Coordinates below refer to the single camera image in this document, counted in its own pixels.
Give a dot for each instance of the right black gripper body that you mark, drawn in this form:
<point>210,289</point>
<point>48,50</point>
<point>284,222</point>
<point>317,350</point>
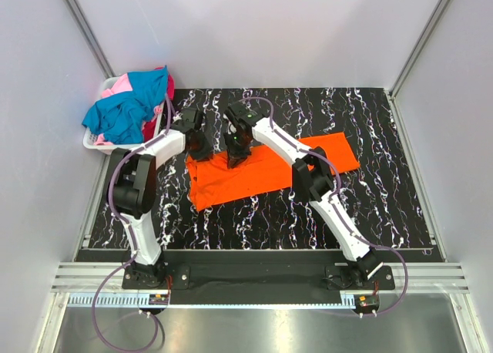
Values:
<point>236,145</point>

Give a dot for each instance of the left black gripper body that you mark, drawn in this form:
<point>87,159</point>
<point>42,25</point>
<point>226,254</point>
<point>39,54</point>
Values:
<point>202,149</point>

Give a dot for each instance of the orange t shirt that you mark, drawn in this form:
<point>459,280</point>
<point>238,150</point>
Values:
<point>213,183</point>

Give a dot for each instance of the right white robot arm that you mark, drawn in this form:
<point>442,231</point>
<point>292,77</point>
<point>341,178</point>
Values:
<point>314,180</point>

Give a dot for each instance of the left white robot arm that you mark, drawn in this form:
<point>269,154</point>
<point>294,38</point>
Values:
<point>131,185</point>

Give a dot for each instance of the blue t shirt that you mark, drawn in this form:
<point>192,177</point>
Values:
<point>120,117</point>

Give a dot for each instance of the light pink t shirt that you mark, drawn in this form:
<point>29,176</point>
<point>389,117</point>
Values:
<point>122,84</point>

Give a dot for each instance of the white plastic laundry basket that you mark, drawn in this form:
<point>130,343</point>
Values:
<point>89,136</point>

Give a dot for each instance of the black marble pattern mat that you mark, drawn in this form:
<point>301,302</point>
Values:
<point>379,196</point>

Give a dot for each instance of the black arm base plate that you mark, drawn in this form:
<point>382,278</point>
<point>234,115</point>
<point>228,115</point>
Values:
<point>188,276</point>

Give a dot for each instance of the aluminium front rail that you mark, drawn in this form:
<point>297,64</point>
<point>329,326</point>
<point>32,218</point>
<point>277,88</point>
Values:
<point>418,277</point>

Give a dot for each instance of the white slotted cable duct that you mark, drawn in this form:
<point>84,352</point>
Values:
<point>180,299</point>

